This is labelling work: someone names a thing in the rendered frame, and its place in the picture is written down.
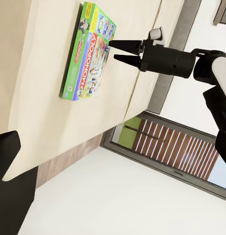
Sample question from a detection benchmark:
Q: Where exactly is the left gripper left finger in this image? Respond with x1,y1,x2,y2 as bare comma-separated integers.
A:
0,130,21,182

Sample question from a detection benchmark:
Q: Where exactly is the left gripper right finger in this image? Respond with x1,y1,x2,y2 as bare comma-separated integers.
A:
215,130,226,163

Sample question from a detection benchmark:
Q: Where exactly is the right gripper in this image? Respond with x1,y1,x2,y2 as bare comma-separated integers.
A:
108,39,179,75

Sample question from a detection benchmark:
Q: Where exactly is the board game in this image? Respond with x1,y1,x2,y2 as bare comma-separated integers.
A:
62,1,117,101

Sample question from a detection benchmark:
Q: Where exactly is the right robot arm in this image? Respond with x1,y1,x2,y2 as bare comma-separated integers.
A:
108,26,226,131

